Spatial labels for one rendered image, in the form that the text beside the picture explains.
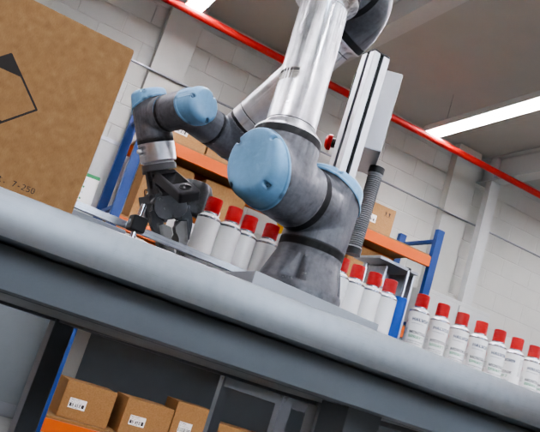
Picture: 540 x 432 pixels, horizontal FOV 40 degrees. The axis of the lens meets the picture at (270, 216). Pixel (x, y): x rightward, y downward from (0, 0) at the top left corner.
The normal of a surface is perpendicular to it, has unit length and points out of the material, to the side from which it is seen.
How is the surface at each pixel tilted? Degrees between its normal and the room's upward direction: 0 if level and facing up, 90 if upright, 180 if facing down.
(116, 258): 90
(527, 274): 90
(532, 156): 90
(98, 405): 90
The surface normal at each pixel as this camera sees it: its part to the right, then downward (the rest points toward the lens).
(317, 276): 0.40, -0.41
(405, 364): 0.43, -0.08
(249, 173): -0.64, -0.28
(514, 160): -0.85, -0.36
